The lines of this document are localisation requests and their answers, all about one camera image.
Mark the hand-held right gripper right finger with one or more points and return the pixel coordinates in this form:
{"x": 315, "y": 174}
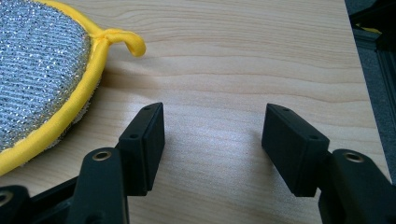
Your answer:
{"x": 295, "y": 149}

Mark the dark metal frame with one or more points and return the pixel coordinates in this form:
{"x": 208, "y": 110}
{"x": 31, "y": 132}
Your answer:
{"x": 378, "y": 43}

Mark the silver scouring pad yellow trim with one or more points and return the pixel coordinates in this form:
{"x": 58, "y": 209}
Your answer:
{"x": 40, "y": 74}

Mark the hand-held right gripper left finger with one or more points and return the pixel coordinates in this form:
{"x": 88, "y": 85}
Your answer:
{"x": 141, "y": 149}

